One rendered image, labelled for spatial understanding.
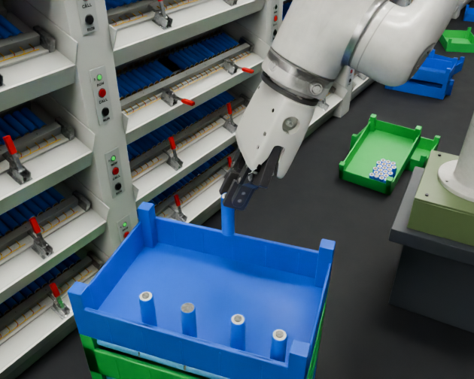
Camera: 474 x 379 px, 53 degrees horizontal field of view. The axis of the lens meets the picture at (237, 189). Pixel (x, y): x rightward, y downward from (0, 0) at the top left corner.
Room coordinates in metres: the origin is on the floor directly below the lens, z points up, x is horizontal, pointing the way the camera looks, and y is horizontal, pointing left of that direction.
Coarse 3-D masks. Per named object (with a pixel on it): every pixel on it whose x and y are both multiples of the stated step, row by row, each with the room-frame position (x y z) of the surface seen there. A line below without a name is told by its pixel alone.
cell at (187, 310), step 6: (186, 306) 0.40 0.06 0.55; (192, 306) 0.40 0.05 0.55; (186, 312) 0.39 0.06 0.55; (192, 312) 0.39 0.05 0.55; (186, 318) 0.39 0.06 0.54; (192, 318) 0.39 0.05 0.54; (186, 324) 0.39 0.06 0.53; (192, 324) 0.39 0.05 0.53; (186, 330) 0.39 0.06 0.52; (192, 330) 0.39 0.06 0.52; (192, 336) 0.39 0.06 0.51
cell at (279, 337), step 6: (276, 330) 0.36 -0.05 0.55; (282, 330) 0.36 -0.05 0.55; (276, 336) 0.35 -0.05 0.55; (282, 336) 0.35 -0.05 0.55; (276, 342) 0.35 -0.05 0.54; (282, 342) 0.35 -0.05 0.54; (276, 348) 0.35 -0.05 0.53; (282, 348) 0.35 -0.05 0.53; (270, 354) 0.36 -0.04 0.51; (276, 354) 0.35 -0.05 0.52; (282, 354) 0.35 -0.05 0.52; (282, 360) 0.35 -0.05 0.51
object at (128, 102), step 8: (240, 48) 1.44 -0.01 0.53; (248, 48) 1.47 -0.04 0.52; (216, 56) 1.35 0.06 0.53; (224, 56) 1.37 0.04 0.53; (232, 56) 1.40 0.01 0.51; (200, 64) 1.29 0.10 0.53; (208, 64) 1.30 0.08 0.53; (216, 64) 1.33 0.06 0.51; (184, 72) 1.23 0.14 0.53; (192, 72) 1.24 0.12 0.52; (200, 72) 1.28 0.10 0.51; (168, 80) 1.17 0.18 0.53; (176, 80) 1.19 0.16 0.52; (184, 80) 1.22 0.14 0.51; (152, 88) 1.12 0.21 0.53; (160, 88) 1.14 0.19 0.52; (136, 96) 1.08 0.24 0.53; (144, 96) 1.09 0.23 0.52; (152, 96) 1.12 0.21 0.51; (120, 104) 1.03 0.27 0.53; (128, 104) 1.04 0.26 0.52; (136, 104) 1.07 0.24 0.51
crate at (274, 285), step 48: (144, 240) 0.58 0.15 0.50; (192, 240) 0.57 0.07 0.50; (240, 240) 0.54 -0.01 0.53; (96, 288) 0.46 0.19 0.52; (144, 288) 0.49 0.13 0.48; (192, 288) 0.49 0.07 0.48; (240, 288) 0.49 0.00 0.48; (288, 288) 0.49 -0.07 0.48; (96, 336) 0.40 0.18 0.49; (144, 336) 0.38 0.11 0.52; (288, 336) 0.40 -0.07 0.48
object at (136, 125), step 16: (224, 32) 1.55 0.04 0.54; (240, 32) 1.52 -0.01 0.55; (256, 48) 1.48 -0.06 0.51; (144, 64) 1.25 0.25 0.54; (240, 64) 1.40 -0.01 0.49; (256, 64) 1.43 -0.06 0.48; (208, 80) 1.27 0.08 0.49; (224, 80) 1.29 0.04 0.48; (240, 80) 1.38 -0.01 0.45; (160, 96) 1.14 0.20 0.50; (192, 96) 1.18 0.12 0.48; (208, 96) 1.24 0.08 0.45; (128, 112) 1.04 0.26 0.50; (144, 112) 1.06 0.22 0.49; (160, 112) 1.08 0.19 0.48; (176, 112) 1.13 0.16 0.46; (128, 128) 0.99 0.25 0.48; (144, 128) 1.03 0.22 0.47
